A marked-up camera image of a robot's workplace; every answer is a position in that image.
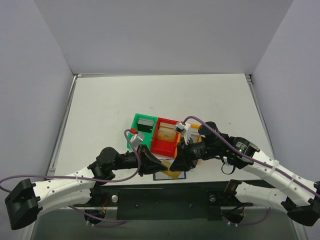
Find black card holder wallet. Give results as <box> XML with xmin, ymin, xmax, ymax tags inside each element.
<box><xmin>153</xmin><ymin>170</ymin><xmax>186</xmax><ymax>181</ymax></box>

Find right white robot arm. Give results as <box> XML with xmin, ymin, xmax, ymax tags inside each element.
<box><xmin>170</xmin><ymin>121</ymin><xmax>320</xmax><ymax>227</ymax></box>

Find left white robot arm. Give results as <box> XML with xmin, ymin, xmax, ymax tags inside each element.
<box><xmin>4</xmin><ymin>144</ymin><xmax>167</xmax><ymax>230</ymax></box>

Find tan cards in red bin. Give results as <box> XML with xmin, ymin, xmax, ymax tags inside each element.
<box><xmin>156</xmin><ymin>122</ymin><xmax>176</xmax><ymax>143</ymax></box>

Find dark cards in green bin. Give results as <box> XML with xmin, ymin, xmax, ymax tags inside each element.
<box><xmin>137</xmin><ymin>118</ymin><xmax>155</xmax><ymax>133</ymax></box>

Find yellow plastic bin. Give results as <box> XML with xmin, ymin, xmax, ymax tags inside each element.
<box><xmin>176</xmin><ymin>123</ymin><xmax>204</xmax><ymax>159</ymax></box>

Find green plastic bin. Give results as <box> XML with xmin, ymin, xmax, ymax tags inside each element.
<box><xmin>130</xmin><ymin>113</ymin><xmax>158</xmax><ymax>150</ymax></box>

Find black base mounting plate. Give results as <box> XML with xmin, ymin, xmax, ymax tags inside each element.
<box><xmin>84</xmin><ymin>182</ymin><xmax>243</xmax><ymax>221</ymax></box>

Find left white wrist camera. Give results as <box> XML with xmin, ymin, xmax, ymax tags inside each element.
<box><xmin>129</xmin><ymin>128</ymin><xmax>145</xmax><ymax>149</ymax></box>

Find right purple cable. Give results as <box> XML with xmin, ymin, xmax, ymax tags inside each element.
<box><xmin>183</xmin><ymin>115</ymin><xmax>320</xmax><ymax>228</ymax></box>

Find aluminium frame rail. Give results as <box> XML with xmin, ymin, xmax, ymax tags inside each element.
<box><xmin>33</xmin><ymin>187</ymin><xmax>301</xmax><ymax>210</ymax></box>

